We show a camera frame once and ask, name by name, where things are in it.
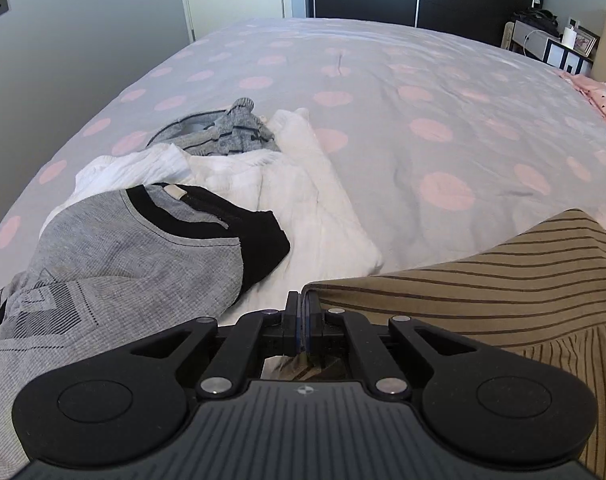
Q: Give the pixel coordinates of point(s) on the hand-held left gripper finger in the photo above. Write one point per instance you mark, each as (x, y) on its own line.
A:
(308, 320)
(296, 320)

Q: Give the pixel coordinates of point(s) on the brown striped shirt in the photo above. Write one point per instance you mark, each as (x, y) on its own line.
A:
(483, 280)

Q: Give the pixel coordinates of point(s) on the white fluffy sweater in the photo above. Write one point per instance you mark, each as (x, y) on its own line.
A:
(308, 200)

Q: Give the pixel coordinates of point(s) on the grey and black shirt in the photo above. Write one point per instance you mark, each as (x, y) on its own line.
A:
(108, 260)

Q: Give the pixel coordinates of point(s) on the pink polka dot duvet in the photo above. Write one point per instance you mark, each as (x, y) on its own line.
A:
(383, 135)

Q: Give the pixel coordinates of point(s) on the grey striped garment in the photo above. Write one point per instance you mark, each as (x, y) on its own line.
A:
(233, 130)

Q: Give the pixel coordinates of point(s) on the white ribbed garment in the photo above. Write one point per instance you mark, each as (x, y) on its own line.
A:
(133, 165)

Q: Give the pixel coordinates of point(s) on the white bedside shelf unit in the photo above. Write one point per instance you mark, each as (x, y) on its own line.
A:
(538, 45)

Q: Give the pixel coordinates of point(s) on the pink patterned pillow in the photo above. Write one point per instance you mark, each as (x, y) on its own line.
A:
(598, 92)

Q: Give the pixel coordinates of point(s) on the dark bag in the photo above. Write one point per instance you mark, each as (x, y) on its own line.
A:
(538, 19)

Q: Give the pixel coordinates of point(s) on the white bottle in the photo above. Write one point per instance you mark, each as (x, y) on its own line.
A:
(569, 37)

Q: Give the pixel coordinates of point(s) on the photo frame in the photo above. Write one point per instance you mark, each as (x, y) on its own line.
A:
(585, 41)

